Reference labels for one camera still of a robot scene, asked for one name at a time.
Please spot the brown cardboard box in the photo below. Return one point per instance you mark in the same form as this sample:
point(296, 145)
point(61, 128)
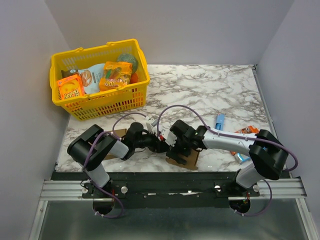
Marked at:
point(190, 161)
point(120, 133)

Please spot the orange small box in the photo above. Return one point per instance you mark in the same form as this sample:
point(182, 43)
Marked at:
point(247, 130)

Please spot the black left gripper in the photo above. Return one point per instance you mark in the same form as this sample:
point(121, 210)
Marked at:
point(157, 145)

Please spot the orange round fruit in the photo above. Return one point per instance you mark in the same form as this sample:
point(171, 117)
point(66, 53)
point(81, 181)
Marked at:
point(134, 78)

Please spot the folded brown cardboard box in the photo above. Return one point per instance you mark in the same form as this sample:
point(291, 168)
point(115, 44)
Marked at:
point(120, 133)

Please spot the grey green round sponge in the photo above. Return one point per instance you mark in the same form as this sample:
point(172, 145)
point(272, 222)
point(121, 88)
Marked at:
point(129, 58)

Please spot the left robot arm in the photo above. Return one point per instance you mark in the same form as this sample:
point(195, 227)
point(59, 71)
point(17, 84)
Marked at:
point(91, 148)

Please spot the blue small box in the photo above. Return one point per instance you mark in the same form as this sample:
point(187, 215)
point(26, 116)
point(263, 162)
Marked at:
point(219, 122)

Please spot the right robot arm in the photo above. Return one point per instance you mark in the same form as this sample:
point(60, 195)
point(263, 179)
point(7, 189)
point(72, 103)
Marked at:
point(265, 151)

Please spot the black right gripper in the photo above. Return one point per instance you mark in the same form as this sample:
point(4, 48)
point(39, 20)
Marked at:
point(175, 152)

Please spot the yellow plastic shopping basket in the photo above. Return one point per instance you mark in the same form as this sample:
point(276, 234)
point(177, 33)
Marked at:
point(104, 103)

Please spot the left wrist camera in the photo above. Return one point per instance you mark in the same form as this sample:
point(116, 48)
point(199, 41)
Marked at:
point(151, 125)

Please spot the light blue mint pack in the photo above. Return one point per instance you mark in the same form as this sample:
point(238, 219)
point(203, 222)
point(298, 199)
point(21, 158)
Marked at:
point(241, 158)

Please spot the light blue cassava chips bag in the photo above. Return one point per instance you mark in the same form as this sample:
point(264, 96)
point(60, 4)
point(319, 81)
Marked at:
point(91, 77)

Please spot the yellow mango gummy bag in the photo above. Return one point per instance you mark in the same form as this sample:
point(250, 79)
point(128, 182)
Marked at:
point(115, 75)

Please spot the orange snack box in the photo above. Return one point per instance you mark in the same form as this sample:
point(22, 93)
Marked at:
point(71, 87)

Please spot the dark brown snack packet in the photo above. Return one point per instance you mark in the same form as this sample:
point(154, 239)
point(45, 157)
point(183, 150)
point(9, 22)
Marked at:
point(68, 73)

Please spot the black mounting base plate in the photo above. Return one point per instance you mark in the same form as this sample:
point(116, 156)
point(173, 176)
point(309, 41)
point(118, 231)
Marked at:
point(155, 190)

